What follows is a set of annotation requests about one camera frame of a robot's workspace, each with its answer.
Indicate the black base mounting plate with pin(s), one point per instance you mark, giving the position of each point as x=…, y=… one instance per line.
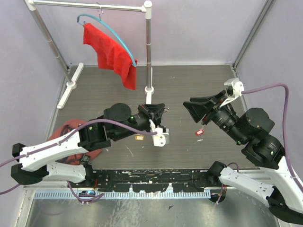
x=146, y=180

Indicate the metal clothes rack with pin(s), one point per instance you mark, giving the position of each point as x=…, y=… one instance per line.
x=57, y=20

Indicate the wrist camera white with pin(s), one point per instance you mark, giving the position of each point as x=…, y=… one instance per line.
x=233, y=90
x=160, y=135

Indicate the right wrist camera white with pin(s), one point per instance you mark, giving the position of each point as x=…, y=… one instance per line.
x=233, y=90

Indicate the key with red tag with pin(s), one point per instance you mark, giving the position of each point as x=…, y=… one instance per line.
x=200, y=131

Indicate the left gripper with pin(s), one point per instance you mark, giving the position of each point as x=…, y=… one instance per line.
x=154, y=111

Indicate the maroon shirt on table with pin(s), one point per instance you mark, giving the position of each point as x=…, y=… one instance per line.
x=76, y=159

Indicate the white slotted cable duct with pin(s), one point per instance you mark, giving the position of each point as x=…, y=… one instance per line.
x=169, y=194

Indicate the wire keyring with keys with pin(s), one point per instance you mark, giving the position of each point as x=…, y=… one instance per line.
x=166, y=109

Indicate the key with yellow tag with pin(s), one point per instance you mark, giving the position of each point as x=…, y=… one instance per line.
x=139, y=137

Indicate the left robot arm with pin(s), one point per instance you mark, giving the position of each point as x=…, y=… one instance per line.
x=40, y=162

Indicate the blue clothes hanger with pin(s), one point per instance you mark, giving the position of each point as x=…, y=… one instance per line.
x=120, y=41

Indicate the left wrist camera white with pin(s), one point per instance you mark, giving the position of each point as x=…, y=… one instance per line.
x=160, y=135

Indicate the red shirt on hanger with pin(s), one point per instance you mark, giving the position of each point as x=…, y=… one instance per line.
x=111, y=55

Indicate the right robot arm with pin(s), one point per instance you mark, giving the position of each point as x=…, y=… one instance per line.
x=283, y=198

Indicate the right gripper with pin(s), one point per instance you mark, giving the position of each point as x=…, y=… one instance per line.
x=199, y=105

